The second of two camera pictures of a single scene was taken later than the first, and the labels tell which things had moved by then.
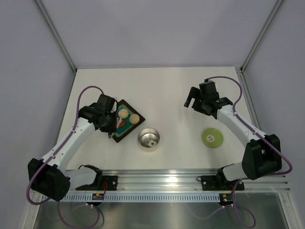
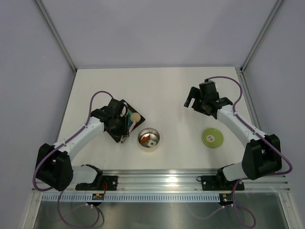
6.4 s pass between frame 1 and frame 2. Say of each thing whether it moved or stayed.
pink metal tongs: moved
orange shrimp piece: moved
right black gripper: stayed
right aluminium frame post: stayed
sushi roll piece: stayed
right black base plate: stayed
